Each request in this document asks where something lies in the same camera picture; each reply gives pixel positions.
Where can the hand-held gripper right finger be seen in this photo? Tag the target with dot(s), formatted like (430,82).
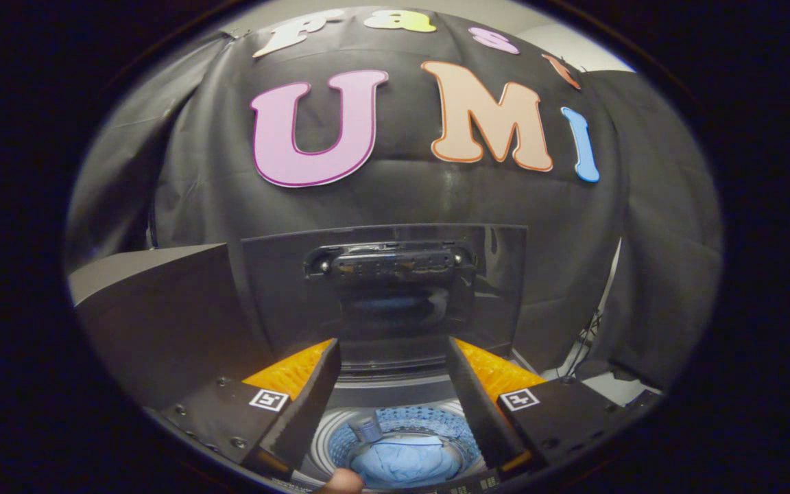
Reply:
(481,405)

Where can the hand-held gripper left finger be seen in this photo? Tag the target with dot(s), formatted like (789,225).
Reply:
(309,405)

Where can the light blue shirt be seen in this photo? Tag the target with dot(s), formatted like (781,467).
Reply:
(402,463)

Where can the beige cabinet with dark top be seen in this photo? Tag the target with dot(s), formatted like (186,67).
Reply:
(162,309)

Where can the black backdrop cloth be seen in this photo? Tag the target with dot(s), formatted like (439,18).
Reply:
(402,199)

